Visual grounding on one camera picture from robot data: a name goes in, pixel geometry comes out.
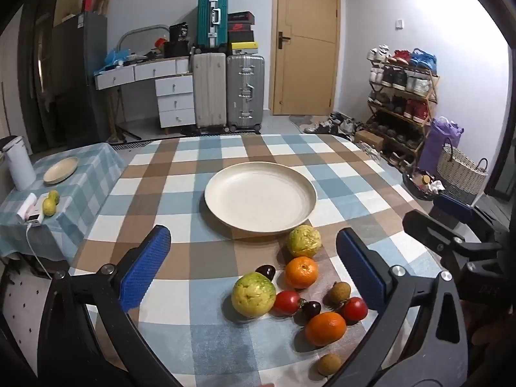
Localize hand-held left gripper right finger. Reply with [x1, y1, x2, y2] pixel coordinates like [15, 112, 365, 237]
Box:
[322, 228, 472, 387]

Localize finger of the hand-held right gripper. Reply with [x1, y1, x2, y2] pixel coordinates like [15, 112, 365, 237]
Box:
[402, 209, 477, 269]
[434, 193, 509, 235]

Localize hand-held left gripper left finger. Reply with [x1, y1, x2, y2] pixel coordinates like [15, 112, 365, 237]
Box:
[38, 224, 190, 387]

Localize brown longan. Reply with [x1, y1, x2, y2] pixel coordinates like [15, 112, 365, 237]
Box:
[326, 282, 351, 305]
[316, 353, 342, 377]

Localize red tomato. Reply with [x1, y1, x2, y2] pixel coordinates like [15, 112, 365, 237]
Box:
[273, 290, 302, 317]
[341, 297, 369, 324]

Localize orange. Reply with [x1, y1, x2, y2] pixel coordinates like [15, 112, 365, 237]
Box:
[285, 256, 319, 290]
[305, 312, 347, 347]

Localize brown-spotted guava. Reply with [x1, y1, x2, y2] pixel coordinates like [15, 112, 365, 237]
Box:
[287, 226, 322, 259]

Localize smooth yellow-green guava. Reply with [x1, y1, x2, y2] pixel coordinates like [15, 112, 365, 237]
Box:
[231, 273, 277, 317]

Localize large cream plate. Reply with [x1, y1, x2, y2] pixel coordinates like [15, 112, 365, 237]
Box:
[204, 163, 318, 233]

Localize dark round basket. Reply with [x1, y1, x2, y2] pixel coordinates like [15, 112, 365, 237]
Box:
[403, 167, 446, 201]

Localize purple bag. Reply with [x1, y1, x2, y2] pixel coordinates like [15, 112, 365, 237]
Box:
[417, 116, 464, 174]

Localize brown and blue checked tablecloth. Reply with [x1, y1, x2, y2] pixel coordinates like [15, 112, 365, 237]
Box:
[70, 133, 448, 387]

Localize small cardboard box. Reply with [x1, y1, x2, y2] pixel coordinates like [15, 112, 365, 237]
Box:
[354, 129, 385, 150]

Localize light blue checked tablecloth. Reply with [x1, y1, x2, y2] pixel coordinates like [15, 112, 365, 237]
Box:
[0, 143, 127, 261]

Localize wooden shoe rack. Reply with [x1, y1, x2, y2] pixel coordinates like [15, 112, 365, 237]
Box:
[366, 46, 441, 170]

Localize white charger device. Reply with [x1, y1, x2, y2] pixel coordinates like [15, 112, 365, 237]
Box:
[17, 193, 45, 226]

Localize small beige plate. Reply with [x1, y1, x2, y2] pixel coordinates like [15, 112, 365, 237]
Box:
[43, 156, 79, 185]

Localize white perforated panel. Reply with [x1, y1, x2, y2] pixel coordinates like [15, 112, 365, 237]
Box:
[0, 268, 87, 387]

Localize rows of assorted shoes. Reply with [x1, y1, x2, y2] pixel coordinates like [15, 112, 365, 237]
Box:
[368, 44, 439, 166]

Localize pile of sneakers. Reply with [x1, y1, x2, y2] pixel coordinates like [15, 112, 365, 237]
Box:
[300, 112, 358, 135]

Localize white kettle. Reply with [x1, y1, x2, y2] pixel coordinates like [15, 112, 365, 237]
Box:
[1, 136, 37, 191]

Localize white desk with drawers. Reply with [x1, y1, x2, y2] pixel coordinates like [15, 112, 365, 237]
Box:
[94, 56, 197, 135]

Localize beige suitcase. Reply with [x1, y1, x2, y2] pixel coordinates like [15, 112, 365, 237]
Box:
[191, 52, 227, 130]

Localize grey refrigerator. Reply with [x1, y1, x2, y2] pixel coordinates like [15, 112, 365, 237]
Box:
[50, 11, 109, 146]

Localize silver suitcase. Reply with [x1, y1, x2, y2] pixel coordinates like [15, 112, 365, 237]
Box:
[226, 54, 265, 130]

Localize blue plastic bag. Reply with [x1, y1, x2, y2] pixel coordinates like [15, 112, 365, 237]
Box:
[104, 48, 138, 67]

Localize wooden door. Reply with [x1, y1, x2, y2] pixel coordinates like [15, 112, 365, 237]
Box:
[273, 0, 342, 116]

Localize dark tall cabinet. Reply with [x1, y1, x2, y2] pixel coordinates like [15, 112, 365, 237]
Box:
[16, 0, 67, 156]

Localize black printed bag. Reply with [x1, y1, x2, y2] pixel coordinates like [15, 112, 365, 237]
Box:
[169, 22, 190, 43]

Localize yellow and black shoe box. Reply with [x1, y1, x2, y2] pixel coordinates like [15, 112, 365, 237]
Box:
[230, 41, 259, 55]

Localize teal suitcase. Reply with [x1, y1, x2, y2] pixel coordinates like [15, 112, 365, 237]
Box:
[197, 0, 230, 49]

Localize woven basket with handles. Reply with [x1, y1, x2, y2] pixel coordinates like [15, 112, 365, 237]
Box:
[436, 137, 490, 204]

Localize white cable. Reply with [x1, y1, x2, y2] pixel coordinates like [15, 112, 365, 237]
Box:
[25, 223, 54, 280]

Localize grey arched mirror frame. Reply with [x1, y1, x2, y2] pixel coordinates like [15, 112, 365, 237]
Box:
[117, 24, 172, 55]

